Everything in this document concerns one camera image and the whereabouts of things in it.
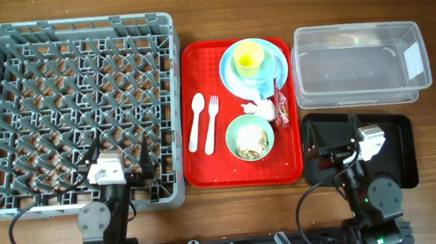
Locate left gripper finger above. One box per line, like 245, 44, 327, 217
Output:
138, 133, 155, 179
87, 130, 101, 163

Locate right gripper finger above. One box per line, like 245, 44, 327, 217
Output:
347, 111, 363, 139
305, 120, 319, 158

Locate red snack wrapper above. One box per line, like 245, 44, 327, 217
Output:
273, 78, 290, 127

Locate rice food scraps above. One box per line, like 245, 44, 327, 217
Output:
233, 124, 269, 160

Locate green bowl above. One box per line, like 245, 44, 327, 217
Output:
225, 114, 275, 162

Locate white napkin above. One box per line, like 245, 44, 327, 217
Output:
241, 99, 276, 122

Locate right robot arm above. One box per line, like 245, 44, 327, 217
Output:
305, 113, 403, 244

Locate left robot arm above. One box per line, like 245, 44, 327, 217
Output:
76, 138, 154, 244

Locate grey dishwasher rack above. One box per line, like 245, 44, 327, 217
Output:
0, 12, 186, 220

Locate black tray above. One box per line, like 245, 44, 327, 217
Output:
301, 113, 419, 189

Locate clear plastic bin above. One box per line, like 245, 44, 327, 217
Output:
291, 21, 432, 110

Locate light blue plate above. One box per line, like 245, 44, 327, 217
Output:
219, 38, 289, 100

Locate yellow plastic cup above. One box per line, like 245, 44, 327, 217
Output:
233, 40, 264, 78

